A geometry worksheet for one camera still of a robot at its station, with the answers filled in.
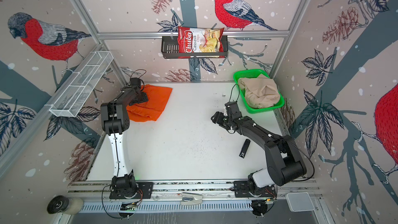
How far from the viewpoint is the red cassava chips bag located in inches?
34.4

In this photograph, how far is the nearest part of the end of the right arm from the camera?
2.18 ft

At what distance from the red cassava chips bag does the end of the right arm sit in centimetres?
36
